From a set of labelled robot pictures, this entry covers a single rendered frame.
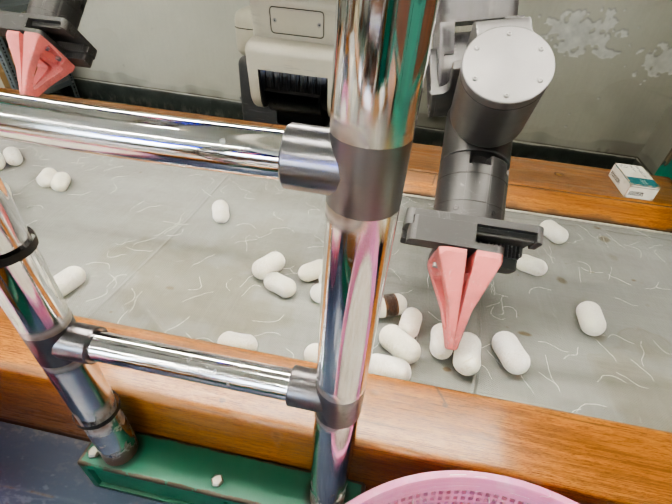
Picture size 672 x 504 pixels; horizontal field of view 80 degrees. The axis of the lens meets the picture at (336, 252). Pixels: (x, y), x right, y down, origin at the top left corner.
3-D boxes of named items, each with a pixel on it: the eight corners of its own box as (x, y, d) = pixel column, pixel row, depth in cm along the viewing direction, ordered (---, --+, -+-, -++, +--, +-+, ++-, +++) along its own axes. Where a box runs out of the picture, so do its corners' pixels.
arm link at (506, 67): (518, 58, 38) (425, 66, 39) (569, -59, 27) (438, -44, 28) (530, 176, 35) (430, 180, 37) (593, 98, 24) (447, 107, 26)
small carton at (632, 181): (607, 175, 56) (614, 162, 55) (634, 179, 56) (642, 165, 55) (623, 197, 52) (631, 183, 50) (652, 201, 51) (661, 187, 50)
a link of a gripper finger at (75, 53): (38, 88, 49) (61, 20, 51) (-14, 81, 50) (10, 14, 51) (77, 116, 56) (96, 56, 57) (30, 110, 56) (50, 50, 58)
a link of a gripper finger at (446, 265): (531, 363, 28) (542, 233, 29) (425, 343, 28) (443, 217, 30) (500, 360, 34) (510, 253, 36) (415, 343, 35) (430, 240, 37)
